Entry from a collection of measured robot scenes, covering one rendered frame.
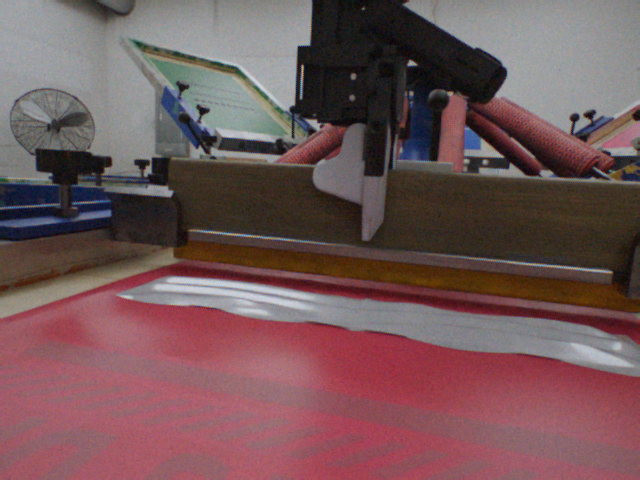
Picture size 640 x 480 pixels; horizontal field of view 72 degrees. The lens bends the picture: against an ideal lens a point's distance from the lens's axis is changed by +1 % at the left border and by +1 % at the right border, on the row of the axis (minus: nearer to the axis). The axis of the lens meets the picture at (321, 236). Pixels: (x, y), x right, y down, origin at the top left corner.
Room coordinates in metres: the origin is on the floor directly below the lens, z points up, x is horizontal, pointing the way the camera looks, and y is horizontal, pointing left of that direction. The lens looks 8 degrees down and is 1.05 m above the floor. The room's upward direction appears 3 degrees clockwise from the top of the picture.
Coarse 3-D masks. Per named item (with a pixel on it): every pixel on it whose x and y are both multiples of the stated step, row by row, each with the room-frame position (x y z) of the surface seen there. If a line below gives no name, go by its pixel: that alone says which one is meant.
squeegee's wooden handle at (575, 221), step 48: (192, 192) 0.41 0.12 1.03; (240, 192) 0.40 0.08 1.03; (288, 192) 0.39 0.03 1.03; (432, 192) 0.36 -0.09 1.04; (480, 192) 0.35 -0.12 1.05; (528, 192) 0.34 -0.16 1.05; (576, 192) 0.33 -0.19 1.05; (624, 192) 0.32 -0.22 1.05; (336, 240) 0.38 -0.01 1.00; (384, 240) 0.37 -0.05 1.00; (432, 240) 0.36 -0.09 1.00; (480, 240) 0.35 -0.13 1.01; (528, 240) 0.34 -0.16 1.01; (576, 240) 0.33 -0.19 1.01; (624, 240) 0.32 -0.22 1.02
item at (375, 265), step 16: (256, 256) 0.41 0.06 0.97; (272, 256) 0.40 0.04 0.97; (288, 256) 0.40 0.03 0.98; (304, 256) 0.40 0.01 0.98; (320, 256) 0.39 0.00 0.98; (336, 256) 0.39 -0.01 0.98; (400, 272) 0.37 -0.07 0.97; (416, 272) 0.37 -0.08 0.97; (432, 272) 0.37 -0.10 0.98; (448, 272) 0.36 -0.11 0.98; (464, 272) 0.36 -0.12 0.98; (480, 272) 0.36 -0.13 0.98; (528, 288) 0.35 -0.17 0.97; (544, 288) 0.34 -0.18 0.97; (560, 288) 0.34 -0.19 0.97; (576, 288) 0.34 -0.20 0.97; (592, 288) 0.34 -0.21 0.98; (608, 288) 0.33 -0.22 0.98
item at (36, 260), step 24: (0, 240) 0.32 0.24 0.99; (24, 240) 0.33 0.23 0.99; (48, 240) 0.35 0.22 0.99; (72, 240) 0.37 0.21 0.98; (96, 240) 0.40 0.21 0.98; (0, 264) 0.31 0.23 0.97; (24, 264) 0.33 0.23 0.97; (48, 264) 0.35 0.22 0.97; (72, 264) 0.37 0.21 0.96; (96, 264) 0.40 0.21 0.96; (0, 288) 0.31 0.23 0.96
